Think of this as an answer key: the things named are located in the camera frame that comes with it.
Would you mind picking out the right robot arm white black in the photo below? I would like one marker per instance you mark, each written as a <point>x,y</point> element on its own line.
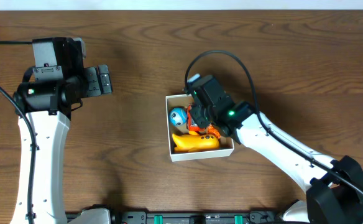
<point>333,188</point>

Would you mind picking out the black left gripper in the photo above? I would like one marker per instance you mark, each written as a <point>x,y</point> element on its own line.
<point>92,81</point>

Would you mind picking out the red toy car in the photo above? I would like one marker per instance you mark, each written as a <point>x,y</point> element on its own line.
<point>191,125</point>

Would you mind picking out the white cardboard box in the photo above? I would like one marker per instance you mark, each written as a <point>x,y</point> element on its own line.
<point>182,101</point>

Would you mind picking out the blue white ball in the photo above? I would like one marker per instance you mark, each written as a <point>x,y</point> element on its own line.
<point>178,116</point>

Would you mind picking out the orange toy dinosaur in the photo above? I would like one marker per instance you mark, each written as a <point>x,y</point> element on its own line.
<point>195,142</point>

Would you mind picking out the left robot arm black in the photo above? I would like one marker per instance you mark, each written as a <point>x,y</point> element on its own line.
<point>46,97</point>

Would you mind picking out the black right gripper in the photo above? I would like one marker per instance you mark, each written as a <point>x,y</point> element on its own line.
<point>198,116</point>

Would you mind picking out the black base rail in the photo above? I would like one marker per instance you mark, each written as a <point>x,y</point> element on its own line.
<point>147,217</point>

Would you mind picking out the orange turbine wheel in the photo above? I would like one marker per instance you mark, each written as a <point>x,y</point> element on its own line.
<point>213,131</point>

